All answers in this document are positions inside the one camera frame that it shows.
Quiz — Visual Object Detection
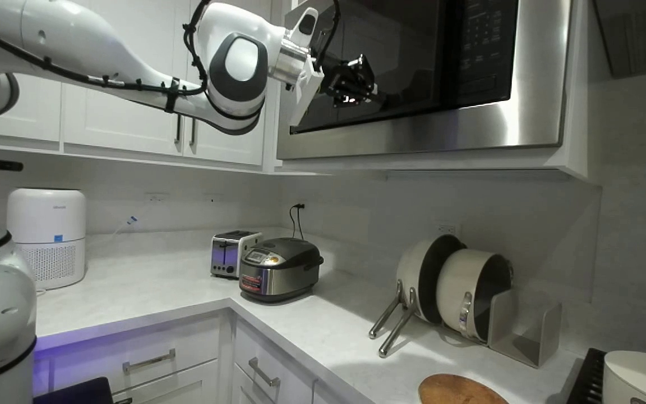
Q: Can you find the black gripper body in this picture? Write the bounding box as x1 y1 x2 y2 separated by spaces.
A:
321 54 362 106

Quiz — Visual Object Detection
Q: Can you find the black glass microwave door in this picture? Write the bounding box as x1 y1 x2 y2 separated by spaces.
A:
288 0 455 134

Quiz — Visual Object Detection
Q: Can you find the silver rice cooker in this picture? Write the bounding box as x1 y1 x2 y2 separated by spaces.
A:
238 236 326 306

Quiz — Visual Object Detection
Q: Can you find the stainless steel microwave body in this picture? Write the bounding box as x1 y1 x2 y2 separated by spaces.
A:
275 0 577 163

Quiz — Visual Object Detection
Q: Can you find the narrow white upper cabinet door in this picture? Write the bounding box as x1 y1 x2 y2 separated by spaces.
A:
186 110 272 168

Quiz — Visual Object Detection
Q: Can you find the wide white upper cabinet door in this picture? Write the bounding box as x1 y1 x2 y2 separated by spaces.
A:
60 0 188 159

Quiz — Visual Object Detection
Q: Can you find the white toaster with black dots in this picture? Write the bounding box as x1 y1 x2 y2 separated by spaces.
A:
208 228 264 281

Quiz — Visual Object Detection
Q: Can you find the cream deep saucepan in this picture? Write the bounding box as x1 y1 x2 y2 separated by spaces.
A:
432 246 516 346

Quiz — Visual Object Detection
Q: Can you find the metal pan rack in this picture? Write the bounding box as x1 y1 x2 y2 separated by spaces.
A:
484 288 566 371

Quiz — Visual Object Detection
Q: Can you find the white corner upper cabinet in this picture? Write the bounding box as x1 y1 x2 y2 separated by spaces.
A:
0 70 64 151

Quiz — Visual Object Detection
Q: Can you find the round cork trivet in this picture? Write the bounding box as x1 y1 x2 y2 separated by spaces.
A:
418 372 511 404

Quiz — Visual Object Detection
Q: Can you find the white air purifier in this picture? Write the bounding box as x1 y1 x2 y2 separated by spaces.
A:
5 186 89 292

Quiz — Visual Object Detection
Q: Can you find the black gas cooktop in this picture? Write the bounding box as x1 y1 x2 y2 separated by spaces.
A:
566 346 610 404

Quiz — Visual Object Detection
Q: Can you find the long white drawer front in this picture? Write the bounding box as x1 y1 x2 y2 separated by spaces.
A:
48 312 229 396

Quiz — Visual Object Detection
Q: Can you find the dark blue fabric object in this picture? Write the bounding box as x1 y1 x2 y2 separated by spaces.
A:
31 374 117 404

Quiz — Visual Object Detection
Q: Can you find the black rice cooker power cable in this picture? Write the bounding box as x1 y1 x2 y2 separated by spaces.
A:
291 199 312 243

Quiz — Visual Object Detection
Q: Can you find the black toaster power cable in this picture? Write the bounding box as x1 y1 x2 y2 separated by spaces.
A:
288 202 300 243

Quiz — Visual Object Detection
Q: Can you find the long silver drawer handle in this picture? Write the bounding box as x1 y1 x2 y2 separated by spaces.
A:
122 346 179 378

